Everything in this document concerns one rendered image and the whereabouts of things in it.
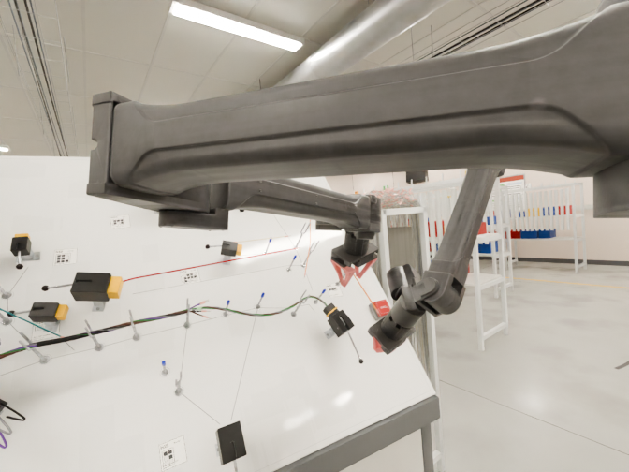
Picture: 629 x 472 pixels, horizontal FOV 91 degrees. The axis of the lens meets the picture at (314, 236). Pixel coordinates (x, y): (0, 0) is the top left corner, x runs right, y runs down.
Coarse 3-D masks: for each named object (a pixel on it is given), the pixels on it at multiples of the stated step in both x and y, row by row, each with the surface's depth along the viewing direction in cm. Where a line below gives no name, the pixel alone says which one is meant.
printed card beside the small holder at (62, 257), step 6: (54, 252) 81; (60, 252) 81; (66, 252) 82; (72, 252) 82; (54, 258) 80; (60, 258) 80; (66, 258) 81; (72, 258) 81; (54, 264) 79; (60, 264) 80; (66, 264) 80
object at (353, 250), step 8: (344, 240) 72; (352, 240) 69; (360, 240) 69; (368, 240) 70; (336, 248) 73; (344, 248) 72; (352, 248) 70; (360, 248) 70; (368, 248) 74; (376, 248) 74; (336, 256) 71; (344, 256) 71; (352, 256) 71; (360, 256) 71; (344, 264) 70
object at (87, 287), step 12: (84, 276) 70; (96, 276) 70; (108, 276) 71; (48, 288) 69; (72, 288) 67; (84, 288) 68; (96, 288) 69; (84, 300) 70; (96, 300) 71; (108, 300) 72
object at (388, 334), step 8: (384, 320) 70; (392, 320) 66; (376, 328) 70; (384, 328) 69; (392, 328) 67; (400, 328) 66; (408, 328) 65; (376, 336) 68; (384, 336) 69; (392, 336) 68; (400, 336) 68; (408, 336) 71; (384, 344) 67; (392, 344) 68
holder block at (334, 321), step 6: (342, 312) 88; (330, 318) 87; (336, 318) 86; (348, 318) 87; (330, 324) 88; (336, 324) 86; (342, 324) 85; (348, 324) 86; (336, 330) 86; (342, 330) 84; (348, 330) 87
